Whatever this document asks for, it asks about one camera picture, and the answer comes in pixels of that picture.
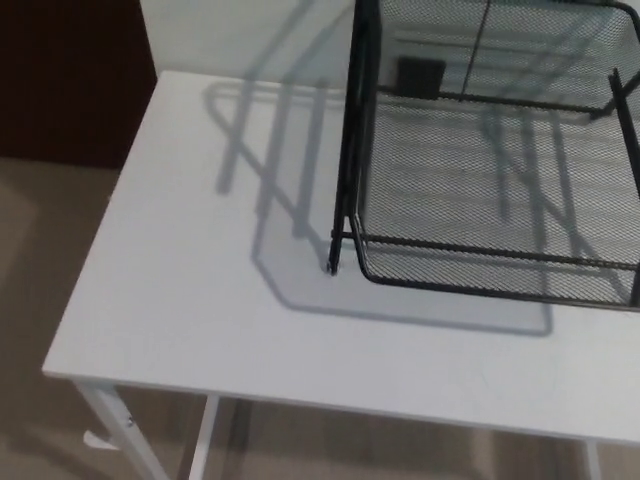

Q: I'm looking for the black metal mesh file tray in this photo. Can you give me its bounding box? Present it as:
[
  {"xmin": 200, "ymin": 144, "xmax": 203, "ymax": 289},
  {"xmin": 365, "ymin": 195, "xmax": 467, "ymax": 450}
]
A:
[
  {"xmin": 355, "ymin": 0, "xmax": 640, "ymax": 312},
  {"xmin": 374, "ymin": 87, "xmax": 640, "ymax": 266}
]

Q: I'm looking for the white panelled closet front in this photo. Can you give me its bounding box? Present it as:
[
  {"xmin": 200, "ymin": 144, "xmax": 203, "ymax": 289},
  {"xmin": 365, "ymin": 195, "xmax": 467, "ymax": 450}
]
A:
[{"xmin": 141, "ymin": 0, "xmax": 640, "ymax": 109}]

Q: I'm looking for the black metal file rack frame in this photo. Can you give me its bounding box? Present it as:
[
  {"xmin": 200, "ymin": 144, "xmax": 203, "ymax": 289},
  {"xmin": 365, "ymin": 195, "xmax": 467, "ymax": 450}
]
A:
[{"xmin": 324, "ymin": 0, "xmax": 640, "ymax": 276}]

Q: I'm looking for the black rectangular plate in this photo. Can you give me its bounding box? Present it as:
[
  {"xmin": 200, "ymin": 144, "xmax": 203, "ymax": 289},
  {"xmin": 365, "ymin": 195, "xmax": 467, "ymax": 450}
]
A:
[{"xmin": 397, "ymin": 58, "xmax": 446, "ymax": 95}]

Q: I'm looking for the dark brown wooden cabinet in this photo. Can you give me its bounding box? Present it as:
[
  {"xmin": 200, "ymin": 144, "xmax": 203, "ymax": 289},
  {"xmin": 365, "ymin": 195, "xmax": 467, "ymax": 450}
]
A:
[{"xmin": 0, "ymin": 0, "xmax": 157, "ymax": 169}]

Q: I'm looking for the white metal desk frame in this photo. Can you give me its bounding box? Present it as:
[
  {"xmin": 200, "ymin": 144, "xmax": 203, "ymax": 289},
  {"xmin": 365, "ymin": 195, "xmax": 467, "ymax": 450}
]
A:
[{"xmin": 74, "ymin": 379, "xmax": 221, "ymax": 480}]

